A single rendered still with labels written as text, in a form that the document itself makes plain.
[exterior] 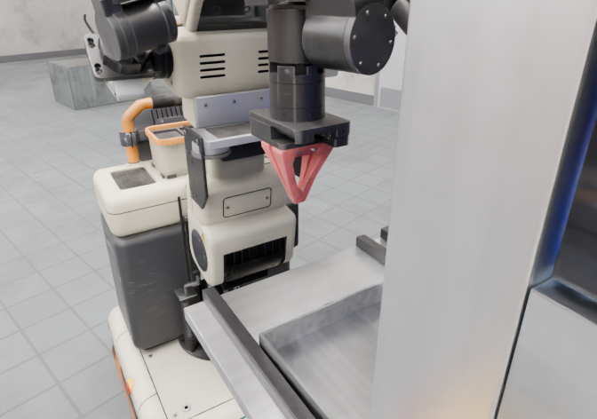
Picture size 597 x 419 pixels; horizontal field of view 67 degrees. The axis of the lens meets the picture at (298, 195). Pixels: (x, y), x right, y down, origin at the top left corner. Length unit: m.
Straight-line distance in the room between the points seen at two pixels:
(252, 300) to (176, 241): 0.67
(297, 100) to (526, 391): 0.34
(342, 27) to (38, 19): 9.99
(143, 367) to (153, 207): 0.49
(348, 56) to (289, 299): 0.40
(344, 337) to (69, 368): 1.50
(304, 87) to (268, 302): 0.34
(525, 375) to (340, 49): 0.28
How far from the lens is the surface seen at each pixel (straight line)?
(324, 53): 0.40
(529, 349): 0.18
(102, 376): 1.92
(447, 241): 0.18
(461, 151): 0.16
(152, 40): 0.79
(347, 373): 0.58
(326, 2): 0.40
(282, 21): 0.44
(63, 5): 10.47
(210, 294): 0.67
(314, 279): 0.72
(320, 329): 0.63
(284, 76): 0.45
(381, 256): 0.76
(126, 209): 1.25
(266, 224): 1.06
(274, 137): 0.47
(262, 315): 0.66
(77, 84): 5.79
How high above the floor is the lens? 1.30
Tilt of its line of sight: 25 degrees down
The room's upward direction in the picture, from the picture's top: straight up
